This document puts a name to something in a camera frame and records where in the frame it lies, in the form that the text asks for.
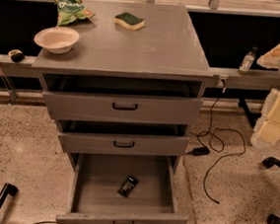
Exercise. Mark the black rxbar chocolate bar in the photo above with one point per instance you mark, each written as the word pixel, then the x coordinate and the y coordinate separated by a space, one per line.
pixel 128 186

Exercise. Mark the black stand leg left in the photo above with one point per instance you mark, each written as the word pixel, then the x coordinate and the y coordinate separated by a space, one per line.
pixel 7 189

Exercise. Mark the grey bottom drawer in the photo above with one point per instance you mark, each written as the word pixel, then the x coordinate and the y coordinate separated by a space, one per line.
pixel 94 198

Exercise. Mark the green yellow sponge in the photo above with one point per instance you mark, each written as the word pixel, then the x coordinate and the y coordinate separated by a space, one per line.
pixel 129 21

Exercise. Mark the green chip bag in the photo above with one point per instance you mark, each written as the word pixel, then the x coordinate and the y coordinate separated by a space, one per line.
pixel 70 11

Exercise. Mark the grey drawer cabinet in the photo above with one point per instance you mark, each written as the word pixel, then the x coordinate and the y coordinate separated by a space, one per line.
pixel 166 48

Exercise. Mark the black chair caster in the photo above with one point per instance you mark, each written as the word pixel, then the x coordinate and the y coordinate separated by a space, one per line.
pixel 273 219

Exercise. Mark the black power adapter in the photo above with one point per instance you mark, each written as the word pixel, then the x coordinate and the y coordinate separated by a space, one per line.
pixel 200 151

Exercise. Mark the grey middle drawer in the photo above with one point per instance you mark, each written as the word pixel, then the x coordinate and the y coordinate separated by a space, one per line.
pixel 123 138

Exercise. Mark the grey top drawer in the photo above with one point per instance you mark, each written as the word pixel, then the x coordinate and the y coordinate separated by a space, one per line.
pixel 96 98

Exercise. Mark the black table leg with caster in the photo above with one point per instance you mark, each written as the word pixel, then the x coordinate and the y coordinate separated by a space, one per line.
pixel 252 118

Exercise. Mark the black tape measure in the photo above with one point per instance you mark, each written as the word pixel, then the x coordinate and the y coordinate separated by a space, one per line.
pixel 16 55

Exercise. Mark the small glass bottle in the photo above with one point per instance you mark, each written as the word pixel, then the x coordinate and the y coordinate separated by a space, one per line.
pixel 248 59

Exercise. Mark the white paper bowl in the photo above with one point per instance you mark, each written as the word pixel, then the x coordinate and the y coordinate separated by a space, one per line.
pixel 57 40

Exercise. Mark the grey drawer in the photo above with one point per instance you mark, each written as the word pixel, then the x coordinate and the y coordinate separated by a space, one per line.
pixel 123 138
pixel 96 98
pixel 94 198

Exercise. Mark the black chair base leg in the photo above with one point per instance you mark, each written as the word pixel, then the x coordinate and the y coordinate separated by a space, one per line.
pixel 270 162

